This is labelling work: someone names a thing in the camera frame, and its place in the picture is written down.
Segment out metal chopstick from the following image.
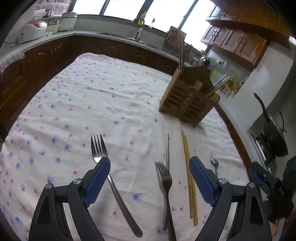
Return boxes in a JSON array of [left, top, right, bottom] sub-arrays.
[[205, 75, 234, 96], [162, 133, 170, 231]]

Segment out steel kitchen sink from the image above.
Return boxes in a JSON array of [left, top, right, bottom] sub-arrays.
[[95, 32, 159, 51]]

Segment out kitchen faucet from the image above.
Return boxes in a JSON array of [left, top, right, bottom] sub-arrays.
[[132, 16, 144, 41]]

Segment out black wok pan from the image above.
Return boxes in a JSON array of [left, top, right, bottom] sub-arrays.
[[254, 93, 288, 158]]

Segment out steel spoon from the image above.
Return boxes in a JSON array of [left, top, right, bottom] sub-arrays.
[[210, 158, 219, 176]]

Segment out steel fork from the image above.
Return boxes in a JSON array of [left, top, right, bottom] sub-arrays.
[[155, 162, 177, 241], [90, 135, 143, 237]]

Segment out condiment bottles rack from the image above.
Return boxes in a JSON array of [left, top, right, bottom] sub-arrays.
[[222, 77, 244, 98]]

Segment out white floral tablecloth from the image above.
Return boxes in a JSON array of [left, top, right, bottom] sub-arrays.
[[1, 53, 249, 240]]

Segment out wooden utensil holder box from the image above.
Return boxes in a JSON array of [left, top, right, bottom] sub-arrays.
[[159, 66, 220, 127]]

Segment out steel electric kettle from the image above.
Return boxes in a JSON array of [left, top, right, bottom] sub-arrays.
[[196, 55, 210, 67]]

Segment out knife block rack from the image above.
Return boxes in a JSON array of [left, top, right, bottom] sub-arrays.
[[162, 26, 186, 56]]

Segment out white red rice cooker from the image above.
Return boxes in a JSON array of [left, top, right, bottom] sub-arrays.
[[18, 21, 48, 44]]

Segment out clear soap dispenser bottle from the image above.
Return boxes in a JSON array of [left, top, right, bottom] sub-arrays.
[[149, 18, 155, 29]]

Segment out tropical fruit poster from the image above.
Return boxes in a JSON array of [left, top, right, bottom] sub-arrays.
[[36, 0, 72, 15]]

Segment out yellow dish soap bottle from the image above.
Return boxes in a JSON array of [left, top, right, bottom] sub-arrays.
[[137, 11, 147, 26]]

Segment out upper wooden wall cabinets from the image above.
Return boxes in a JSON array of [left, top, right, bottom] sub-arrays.
[[201, 1, 291, 69]]

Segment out kitchen window frame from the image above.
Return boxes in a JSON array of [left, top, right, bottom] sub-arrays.
[[72, 1, 214, 51]]

